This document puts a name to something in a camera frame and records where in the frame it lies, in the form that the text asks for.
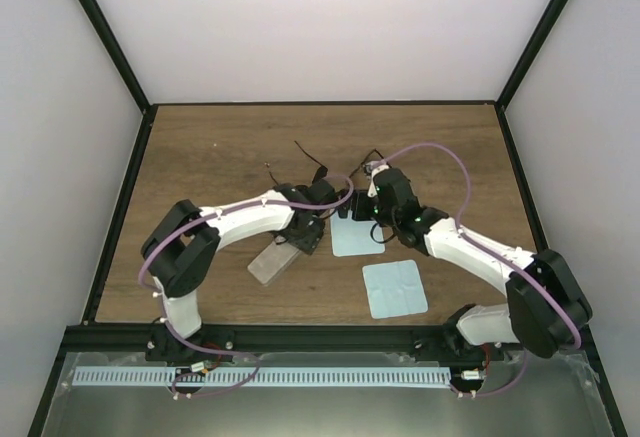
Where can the gold-trimmed black sunglasses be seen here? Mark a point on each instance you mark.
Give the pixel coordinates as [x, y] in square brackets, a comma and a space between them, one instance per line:
[372, 156]

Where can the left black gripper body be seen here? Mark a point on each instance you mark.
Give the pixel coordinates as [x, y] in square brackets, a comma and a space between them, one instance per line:
[299, 238]

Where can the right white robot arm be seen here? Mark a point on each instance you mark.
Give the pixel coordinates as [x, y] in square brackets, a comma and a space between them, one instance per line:
[545, 308]

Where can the lower light blue cloth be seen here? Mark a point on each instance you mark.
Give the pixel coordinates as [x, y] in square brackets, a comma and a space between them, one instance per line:
[394, 289]

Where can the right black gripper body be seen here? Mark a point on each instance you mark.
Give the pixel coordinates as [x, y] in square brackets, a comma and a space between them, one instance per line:
[360, 213]

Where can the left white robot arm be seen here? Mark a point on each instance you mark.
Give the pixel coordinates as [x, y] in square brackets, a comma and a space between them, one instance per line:
[179, 252]

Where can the grey glasses case green lining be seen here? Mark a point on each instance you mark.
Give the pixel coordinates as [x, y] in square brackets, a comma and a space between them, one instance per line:
[272, 262]

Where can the white slotted cable duct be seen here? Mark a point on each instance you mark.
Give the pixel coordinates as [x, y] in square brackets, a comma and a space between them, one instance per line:
[305, 377]

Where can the grey metal front plate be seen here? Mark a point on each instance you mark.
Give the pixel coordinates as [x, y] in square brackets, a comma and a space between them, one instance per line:
[522, 397]

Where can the light blue cloth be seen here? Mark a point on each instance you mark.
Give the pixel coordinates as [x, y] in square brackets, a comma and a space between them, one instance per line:
[394, 289]
[355, 238]

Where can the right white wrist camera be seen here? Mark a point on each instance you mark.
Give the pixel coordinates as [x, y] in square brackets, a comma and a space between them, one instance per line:
[372, 169]

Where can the upper light blue cloth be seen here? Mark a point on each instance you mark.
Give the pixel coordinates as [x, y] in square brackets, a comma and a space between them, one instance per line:
[355, 238]

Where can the black aluminium frame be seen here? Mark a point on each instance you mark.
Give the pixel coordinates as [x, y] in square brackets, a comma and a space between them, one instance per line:
[91, 335]

